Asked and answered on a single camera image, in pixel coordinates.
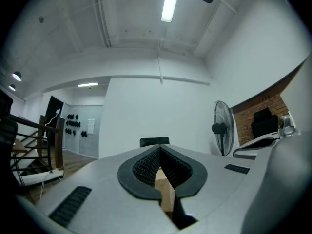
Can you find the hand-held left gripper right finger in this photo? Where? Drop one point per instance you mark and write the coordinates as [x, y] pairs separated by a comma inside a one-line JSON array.
[[214, 174]]

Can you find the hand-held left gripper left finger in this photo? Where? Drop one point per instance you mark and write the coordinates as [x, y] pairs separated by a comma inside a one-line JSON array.
[[104, 184]]

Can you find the black door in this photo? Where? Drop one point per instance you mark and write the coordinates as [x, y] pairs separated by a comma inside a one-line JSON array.
[[52, 111]]

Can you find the grey and black desk device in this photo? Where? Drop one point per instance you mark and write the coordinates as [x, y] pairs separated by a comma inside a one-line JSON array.
[[253, 146]]

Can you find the brown cardboard box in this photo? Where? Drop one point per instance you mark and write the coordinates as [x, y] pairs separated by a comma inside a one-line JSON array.
[[163, 191]]

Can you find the black chair backrest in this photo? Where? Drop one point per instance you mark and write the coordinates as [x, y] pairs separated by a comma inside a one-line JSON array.
[[154, 141]]

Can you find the black high-back office chair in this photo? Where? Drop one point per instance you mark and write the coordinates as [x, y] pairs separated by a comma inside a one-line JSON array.
[[264, 124]]

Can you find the dark wooden stair railing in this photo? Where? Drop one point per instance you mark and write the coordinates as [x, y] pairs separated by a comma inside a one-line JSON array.
[[44, 140]]

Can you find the small ceiling tube light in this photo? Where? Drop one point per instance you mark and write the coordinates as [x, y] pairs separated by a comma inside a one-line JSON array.
[[88, 84]]

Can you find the black pendant lamp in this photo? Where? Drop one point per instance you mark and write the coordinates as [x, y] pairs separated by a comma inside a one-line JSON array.
[[12, 87], [16, 76]]

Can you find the long ceiling tube light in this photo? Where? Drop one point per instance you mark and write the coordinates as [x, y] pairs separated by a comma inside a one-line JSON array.
[[170, 1]]

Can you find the black pedestal fan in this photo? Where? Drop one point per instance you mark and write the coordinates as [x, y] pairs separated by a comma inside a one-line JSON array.
[[223, 128]]

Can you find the white wall paper sheet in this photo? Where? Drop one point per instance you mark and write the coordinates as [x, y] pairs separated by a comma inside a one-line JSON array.
[[91, 125]]

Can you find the rows of black wall-hung items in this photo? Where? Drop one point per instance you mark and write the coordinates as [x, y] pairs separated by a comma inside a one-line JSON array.
[[73, 127]]

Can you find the silver camera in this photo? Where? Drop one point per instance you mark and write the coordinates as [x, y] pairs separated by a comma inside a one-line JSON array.
[[286, 128]]

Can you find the white wall conduit pipe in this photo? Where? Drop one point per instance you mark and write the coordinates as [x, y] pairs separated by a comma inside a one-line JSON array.
[[160, 62]]

